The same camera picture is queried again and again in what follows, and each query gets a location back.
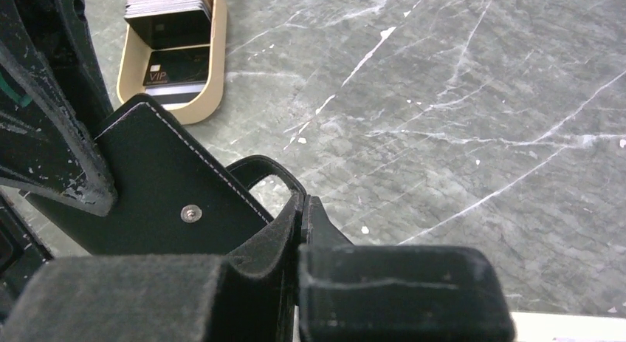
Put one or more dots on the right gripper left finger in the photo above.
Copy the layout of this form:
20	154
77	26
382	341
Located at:
118	298

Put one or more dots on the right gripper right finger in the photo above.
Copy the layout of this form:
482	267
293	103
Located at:
350	292

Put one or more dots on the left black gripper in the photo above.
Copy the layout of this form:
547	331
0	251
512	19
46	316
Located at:
53	98

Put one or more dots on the black leather card holder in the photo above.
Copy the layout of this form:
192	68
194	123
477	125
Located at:
174	197

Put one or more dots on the beige wooden card tray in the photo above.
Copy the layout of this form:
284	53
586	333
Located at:
134	62

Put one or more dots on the black card stack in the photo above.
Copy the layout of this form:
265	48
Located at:
165	24

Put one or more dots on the black VIP card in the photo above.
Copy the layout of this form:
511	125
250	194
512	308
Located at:
176	76

